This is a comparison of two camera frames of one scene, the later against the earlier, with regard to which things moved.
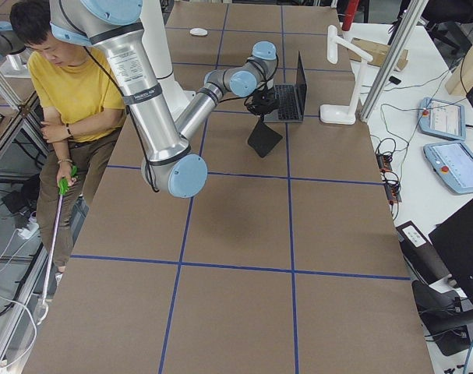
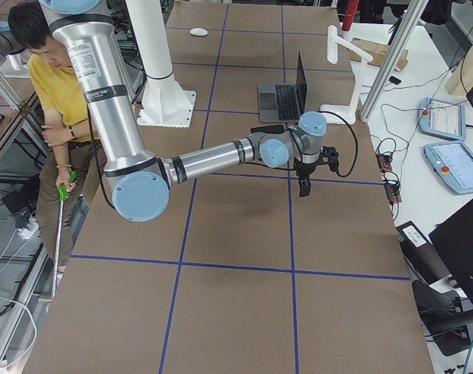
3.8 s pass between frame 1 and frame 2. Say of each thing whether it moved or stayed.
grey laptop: stayed
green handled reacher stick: moved
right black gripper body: moved
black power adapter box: stayed
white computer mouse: stayed
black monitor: stayed
